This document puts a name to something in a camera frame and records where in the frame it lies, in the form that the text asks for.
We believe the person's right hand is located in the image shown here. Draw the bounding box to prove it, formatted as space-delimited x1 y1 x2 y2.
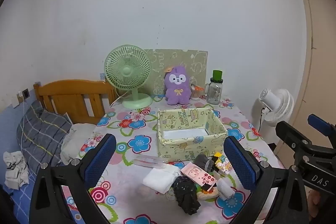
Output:
308 189 322 218

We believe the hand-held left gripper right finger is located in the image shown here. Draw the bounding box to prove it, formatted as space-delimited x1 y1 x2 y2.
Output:
223 136 309 224

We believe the purple plush toy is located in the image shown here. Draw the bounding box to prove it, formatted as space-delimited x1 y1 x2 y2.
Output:
163 64 192 106

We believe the green desk fan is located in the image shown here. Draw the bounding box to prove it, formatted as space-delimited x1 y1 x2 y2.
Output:
104 44 153 109

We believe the beige door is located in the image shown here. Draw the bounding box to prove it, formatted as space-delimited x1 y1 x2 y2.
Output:
295 0 336 161

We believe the white sock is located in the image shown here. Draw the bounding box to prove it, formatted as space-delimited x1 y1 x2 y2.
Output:
217 178 237 201

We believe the white pillow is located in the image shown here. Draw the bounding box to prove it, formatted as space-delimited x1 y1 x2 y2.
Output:
60 123 97 165

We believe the wooden bed headboard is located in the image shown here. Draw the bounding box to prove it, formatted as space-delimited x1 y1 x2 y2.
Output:
33 80 118 125

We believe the floral tablecloth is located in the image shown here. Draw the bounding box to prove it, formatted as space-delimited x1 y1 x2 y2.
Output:
60 94 286 224

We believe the glass jar with green lid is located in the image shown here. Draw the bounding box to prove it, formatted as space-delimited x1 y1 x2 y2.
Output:
203 70 223 105

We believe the white charger cable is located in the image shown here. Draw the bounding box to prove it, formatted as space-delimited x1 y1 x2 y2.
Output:
20 98 27 147

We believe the small clear cup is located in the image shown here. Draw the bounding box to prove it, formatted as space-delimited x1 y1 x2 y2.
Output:
190 84 205 101

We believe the white standing fan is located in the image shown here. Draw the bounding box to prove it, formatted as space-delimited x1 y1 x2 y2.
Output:
252 88 294 135

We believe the wall socket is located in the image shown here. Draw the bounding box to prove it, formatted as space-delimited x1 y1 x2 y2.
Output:
17 88 30 104

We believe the pink packet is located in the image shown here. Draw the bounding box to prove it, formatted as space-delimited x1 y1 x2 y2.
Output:
181 163 218 188

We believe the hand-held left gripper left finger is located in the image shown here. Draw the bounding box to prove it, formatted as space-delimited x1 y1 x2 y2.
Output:
29 133 117 224

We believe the black bag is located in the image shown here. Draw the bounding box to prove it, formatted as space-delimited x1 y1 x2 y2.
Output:
172 176 201 216

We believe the blue checked bed sheet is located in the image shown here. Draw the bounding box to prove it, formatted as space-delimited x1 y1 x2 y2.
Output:
0 158 82 224

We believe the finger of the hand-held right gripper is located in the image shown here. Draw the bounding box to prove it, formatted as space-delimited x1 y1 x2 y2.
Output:
308 114 336 136
275 121 336 161

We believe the clear plastic pencil case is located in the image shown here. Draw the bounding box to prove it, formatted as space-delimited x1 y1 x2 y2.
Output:
133 156 184 169

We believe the black fan cable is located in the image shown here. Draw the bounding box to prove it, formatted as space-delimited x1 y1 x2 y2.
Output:
258 108 264 135

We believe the crumpled grey white cloth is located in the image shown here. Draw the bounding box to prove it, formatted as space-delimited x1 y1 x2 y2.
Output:
3 151 29 190

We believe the yellow cartoon packet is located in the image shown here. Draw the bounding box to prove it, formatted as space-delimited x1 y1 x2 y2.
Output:
212 152 233 177

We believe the grey plaid pillow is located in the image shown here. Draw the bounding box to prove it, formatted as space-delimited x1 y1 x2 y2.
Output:
16 101 72 174

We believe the yellow cartoon fabric storage box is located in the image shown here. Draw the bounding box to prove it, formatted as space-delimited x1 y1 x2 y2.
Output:
157 108 228 161

